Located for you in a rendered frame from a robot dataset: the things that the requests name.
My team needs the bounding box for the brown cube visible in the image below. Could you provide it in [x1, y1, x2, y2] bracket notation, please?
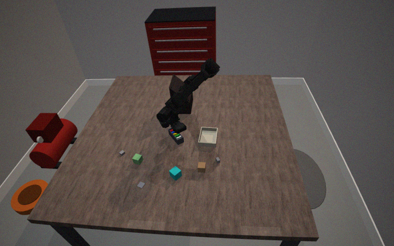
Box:
[198, 162, 206, 173]

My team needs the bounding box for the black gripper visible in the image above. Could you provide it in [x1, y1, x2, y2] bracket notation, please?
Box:
[170, 112, 186, 133]

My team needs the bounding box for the beige open tray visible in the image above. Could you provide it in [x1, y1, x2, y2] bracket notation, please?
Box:
[198, 127, 218, 148]

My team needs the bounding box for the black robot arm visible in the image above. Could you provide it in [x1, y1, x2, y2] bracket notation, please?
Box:
[156, 58, 220, 128]

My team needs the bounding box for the teal cube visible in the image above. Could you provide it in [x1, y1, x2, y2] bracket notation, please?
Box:
[169, 166, 182, 181]

